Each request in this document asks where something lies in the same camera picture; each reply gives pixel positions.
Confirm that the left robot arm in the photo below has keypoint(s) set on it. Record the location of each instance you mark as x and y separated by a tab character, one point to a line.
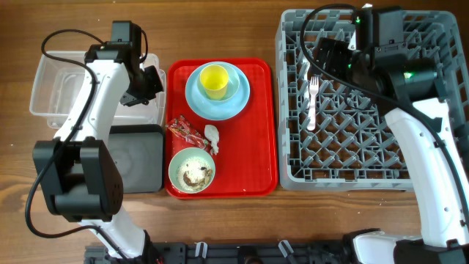
75	171

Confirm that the light blue plate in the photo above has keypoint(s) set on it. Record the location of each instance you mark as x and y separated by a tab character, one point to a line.
217	111

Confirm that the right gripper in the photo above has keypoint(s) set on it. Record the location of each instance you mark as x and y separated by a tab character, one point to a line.
338	53

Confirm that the black tray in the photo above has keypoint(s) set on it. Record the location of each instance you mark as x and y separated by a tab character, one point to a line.
137	151

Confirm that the white plastic fork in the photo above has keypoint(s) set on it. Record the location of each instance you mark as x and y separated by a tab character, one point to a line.
313	90

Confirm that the clear plastic bin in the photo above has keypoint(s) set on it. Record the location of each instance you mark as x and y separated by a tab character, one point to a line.
57	84

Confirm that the light blue small bowl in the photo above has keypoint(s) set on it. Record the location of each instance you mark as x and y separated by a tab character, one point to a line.
233	85

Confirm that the food scraps and rice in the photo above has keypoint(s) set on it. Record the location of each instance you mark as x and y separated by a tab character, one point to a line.
194	174

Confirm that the yellow plastic cup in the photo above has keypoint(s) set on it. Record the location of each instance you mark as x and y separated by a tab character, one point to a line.
214	79

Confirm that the white plastic spoon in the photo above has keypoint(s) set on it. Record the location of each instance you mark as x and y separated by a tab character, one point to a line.
304	76

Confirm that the grey dishwasher rack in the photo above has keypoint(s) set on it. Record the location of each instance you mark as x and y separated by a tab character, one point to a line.
351	147

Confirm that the red snack wrapper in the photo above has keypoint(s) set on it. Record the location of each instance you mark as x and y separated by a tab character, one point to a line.
181	128

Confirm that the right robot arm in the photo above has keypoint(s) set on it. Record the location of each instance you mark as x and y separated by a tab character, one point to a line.
411	96

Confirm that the green bowl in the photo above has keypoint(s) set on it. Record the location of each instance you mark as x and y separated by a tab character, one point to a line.
177	160

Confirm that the crumpled white tissue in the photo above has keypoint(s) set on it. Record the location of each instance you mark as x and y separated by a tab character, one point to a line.
212	135

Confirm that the red serving tray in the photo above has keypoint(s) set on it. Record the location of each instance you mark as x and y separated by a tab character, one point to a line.
246	165

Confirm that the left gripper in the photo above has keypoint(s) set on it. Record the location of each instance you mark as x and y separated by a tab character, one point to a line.
156	86

